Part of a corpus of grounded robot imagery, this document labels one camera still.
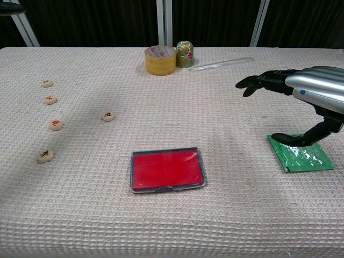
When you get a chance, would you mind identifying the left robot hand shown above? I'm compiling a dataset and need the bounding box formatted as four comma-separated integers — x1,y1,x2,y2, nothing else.
0,3,27,17

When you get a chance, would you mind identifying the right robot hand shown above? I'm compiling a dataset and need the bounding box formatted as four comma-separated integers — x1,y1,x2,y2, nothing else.
235,66,344,148

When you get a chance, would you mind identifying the green foil sachet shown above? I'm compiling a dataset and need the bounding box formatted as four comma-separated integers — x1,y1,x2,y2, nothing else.
267,133,336,173

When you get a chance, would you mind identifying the clear plastic ruler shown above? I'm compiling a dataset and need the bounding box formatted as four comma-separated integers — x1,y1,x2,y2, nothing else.
192,56,254,71

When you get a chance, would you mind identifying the yellow packing tape roll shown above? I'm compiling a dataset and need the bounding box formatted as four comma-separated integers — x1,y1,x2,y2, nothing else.
144,45,177,76

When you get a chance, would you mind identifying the red ink pad case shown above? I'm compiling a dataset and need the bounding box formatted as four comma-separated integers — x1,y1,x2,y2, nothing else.
130,146,208,194

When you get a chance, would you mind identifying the beige waffle tablecloth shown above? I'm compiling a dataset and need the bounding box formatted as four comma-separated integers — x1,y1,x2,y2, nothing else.
0,46,344,258

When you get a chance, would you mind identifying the grey partition frame post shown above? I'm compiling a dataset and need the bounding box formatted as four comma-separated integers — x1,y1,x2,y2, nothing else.
156,0,173,48
249,0,270,48
8,10,40,47

